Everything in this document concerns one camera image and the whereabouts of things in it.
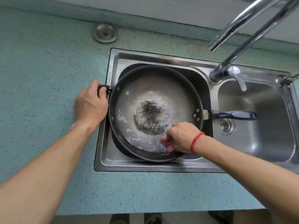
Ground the person's left hand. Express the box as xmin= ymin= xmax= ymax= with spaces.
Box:
xmin=74 ymin=80 xmax=109 ymax=129

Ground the person's right shoe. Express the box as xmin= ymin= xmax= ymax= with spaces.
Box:
xmin=144 ymin=212 xmax=163 ymax=224

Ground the chrome kitchen faucet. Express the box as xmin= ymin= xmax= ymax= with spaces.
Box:
xmin=208 ymin=0 xmax=299 ymax=92

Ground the person's right forearm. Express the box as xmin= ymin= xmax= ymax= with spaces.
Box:
xmin=193 ymin=134 xmax=299 ymax=224

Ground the metal chain fitting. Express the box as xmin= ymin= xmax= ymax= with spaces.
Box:
xmin=279 ymin=73 xmax=299 ymax=88

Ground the person's left forearm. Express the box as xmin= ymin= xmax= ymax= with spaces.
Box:
xmin=0 ymin=121 xmax=101 ymax=224

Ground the round metal hole cover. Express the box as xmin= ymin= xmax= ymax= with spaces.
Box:
xmin=91 ymin=24 xmax=118 ymax=43

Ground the stainless steel double sink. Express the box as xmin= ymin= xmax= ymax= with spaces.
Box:
xmin=94 ymin=48 xmax=299 ymax=174

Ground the black frying pan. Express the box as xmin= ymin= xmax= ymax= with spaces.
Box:
xmin=98 ymin=65 xmax=257 ymax=163

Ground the pink cleaning sponge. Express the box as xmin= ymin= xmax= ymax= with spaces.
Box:
xmin=161 ymin=138 xmax=176 ymax=152

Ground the red string bracelet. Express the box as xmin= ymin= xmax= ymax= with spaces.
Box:
xmin=190 ymin=132 xmax=206 ymax=154

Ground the metal sink drain strainer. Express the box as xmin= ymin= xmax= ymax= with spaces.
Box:
xmin=219 ymin=118 xmax=235 ymax=135

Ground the person's right hand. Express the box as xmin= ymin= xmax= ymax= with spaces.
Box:
xmin=161 ymin=122 xmax=202 ymax=154

